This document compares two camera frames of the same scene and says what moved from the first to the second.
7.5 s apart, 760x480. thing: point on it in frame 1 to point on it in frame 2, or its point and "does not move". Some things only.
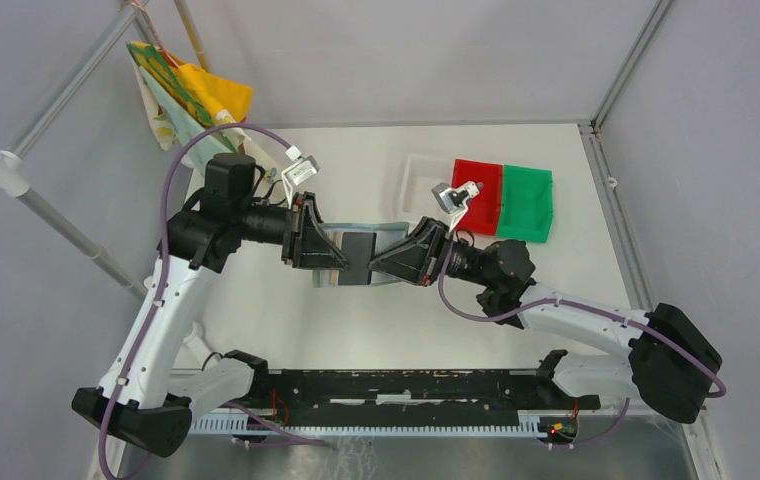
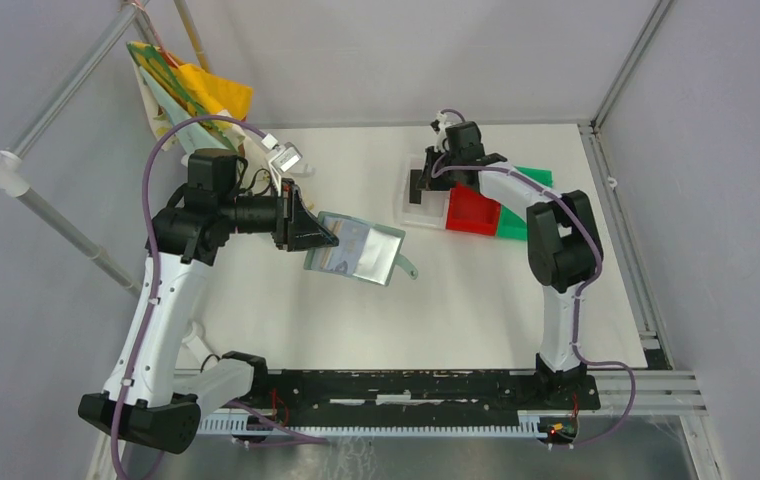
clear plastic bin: [421, 174] does not move
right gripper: [420, 260] to [429, 182]
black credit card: [358, 249] to [415, 194]
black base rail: [406, 397] does not move
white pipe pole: [6, 167] does not move
